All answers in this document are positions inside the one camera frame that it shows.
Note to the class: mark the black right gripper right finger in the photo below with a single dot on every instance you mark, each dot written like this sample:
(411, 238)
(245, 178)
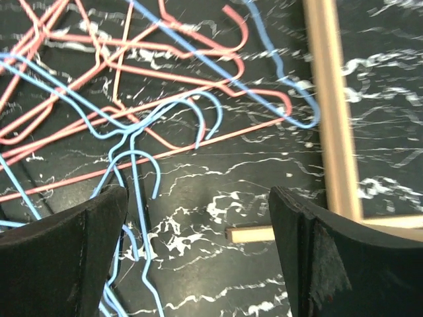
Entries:
(333, 266)

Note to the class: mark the tangled blue wire hangers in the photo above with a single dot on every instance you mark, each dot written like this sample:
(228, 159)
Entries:
(30, 72)

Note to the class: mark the wooden clothes rack frame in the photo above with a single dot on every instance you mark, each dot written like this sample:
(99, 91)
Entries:
(361, 61)

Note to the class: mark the tangled pink wire hangers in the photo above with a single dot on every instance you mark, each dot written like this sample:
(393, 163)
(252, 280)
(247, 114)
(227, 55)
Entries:
(109, 53)

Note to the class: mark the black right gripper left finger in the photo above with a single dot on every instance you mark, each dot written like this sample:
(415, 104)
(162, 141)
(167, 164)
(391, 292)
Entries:
(58, 266)

